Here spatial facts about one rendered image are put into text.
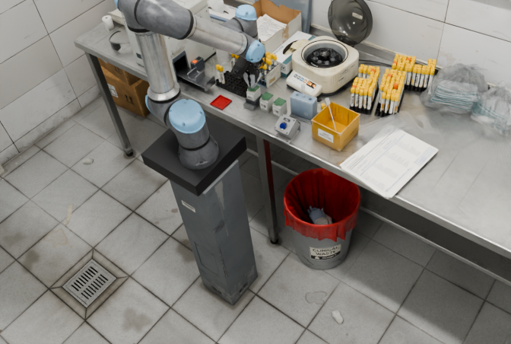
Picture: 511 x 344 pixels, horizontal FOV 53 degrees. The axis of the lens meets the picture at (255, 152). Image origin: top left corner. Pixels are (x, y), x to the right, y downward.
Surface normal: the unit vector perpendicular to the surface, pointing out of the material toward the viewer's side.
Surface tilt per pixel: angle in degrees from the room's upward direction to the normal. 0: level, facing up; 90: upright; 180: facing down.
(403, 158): 0
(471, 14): 90
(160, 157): 4
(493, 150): 0
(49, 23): 90
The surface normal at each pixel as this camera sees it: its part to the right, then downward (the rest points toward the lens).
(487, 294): -0.09, -0.68
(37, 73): 0.78, 0.40
